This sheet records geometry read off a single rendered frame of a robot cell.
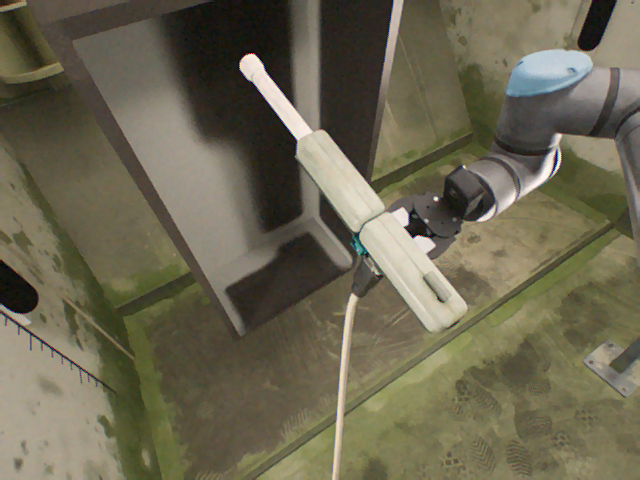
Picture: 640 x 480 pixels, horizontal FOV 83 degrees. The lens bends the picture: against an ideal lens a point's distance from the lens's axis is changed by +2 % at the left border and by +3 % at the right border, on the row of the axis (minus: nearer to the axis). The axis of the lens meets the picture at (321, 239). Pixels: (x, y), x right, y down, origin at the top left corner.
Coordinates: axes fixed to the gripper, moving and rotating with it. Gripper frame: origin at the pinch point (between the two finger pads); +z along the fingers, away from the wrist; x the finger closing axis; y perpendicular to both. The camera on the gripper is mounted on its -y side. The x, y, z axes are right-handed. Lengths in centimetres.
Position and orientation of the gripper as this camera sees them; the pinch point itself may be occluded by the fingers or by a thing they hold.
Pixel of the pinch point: (375, 254)
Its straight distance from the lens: 48.6
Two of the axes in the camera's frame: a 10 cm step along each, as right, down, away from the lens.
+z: -8.1, 4.7, -3.4
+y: -1.3, 4.3, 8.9
